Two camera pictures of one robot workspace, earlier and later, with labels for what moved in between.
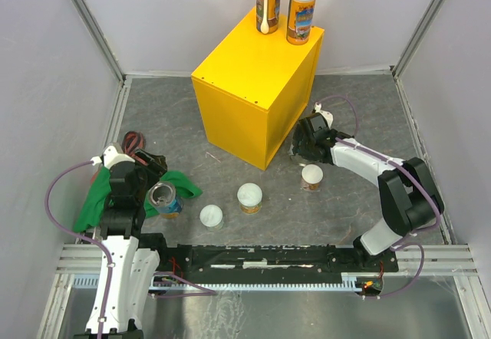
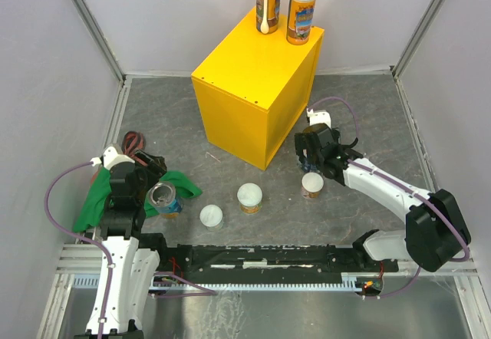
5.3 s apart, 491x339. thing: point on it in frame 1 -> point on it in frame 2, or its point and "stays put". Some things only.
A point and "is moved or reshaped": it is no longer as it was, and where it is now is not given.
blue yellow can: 301,14 stays put
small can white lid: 312,173 is moved or reshaped
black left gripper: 156,166 stays put
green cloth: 100,194 stays put
